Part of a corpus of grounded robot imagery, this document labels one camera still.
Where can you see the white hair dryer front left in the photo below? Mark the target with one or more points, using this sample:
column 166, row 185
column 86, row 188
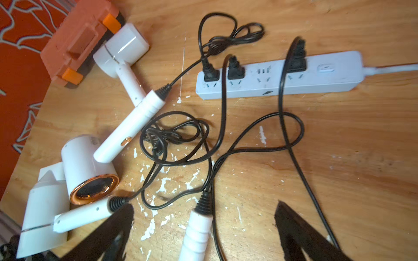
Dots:
column 48, row 216

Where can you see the white hair dryer back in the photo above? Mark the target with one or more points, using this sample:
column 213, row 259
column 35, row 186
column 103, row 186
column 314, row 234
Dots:
column 116, row 57

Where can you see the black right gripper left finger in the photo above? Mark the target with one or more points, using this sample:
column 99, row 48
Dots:
column 108, row 241

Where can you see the orange plastic tool case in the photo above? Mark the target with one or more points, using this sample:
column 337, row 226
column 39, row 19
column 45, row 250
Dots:
column 68, row 55

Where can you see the white hair dryer front right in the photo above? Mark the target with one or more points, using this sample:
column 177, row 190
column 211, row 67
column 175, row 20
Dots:
column 198, row 230

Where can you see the white hair dryer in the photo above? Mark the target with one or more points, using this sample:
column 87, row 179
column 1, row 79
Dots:
column 87, row 162
column 198, row 230
column 48, row 216
column 116, row 57

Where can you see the white hair dryer middle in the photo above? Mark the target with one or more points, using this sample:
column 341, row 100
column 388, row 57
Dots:
column 87, row 162

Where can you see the white power strip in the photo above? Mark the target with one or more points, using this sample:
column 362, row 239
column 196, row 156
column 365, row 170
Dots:
column 334, row 72

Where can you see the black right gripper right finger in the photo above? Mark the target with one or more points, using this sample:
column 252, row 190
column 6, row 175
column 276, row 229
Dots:
column 298, row 237

